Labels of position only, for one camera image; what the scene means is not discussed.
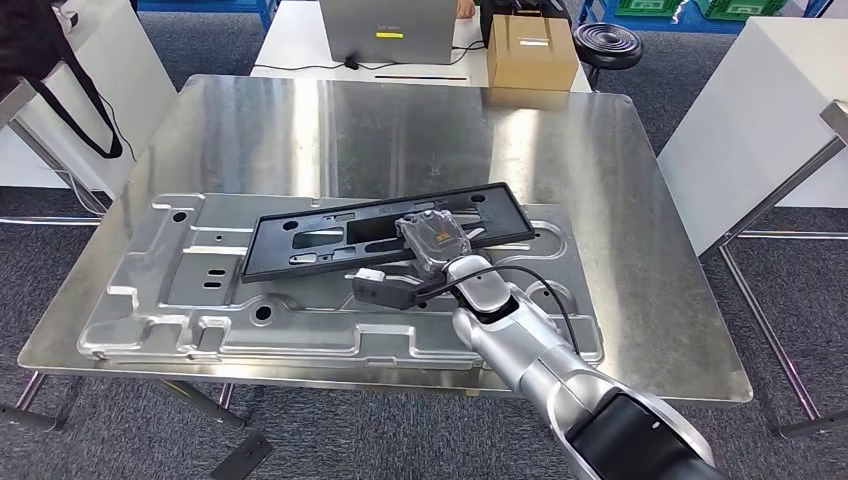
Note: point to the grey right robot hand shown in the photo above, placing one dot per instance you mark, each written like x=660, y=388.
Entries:
x=437, y=238

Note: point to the black plastic panel with cutouts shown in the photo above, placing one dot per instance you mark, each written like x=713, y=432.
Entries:
x=272, y=258

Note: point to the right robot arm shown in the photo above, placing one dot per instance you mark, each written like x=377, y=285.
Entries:
x=530, y=344

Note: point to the steel workbench table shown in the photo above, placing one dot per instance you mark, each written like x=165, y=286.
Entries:
x=397, y=132

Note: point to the thin black rod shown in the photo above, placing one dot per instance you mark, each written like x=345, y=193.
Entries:
x=417, y=77

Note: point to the brown cardboard box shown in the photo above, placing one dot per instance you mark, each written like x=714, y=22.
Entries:
x=530, y=60

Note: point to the person's hand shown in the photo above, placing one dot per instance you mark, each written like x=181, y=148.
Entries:
x=466, y=8

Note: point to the black round stool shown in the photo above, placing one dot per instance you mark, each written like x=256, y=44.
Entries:
x=606, y=43

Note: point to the stamped silver metal sheet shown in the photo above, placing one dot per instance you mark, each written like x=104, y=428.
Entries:
x=166, y=291

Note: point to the green plastic crate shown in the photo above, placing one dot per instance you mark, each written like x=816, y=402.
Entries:
x=742, y=8
x=646, y=6

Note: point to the white cabinet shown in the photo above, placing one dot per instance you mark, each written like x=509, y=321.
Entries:
x=748, y=132
x=132, y=79

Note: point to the steel side table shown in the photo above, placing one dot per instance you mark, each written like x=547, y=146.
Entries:
x=768, y=199
x=60, y=172

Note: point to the black bag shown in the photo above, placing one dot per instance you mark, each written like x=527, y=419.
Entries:
x=26, y=33

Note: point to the black right wrist camera bracket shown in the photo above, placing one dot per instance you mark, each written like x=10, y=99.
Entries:
x=391, y=295

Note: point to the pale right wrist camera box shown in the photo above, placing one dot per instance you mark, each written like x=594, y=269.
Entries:
x=371, y=276

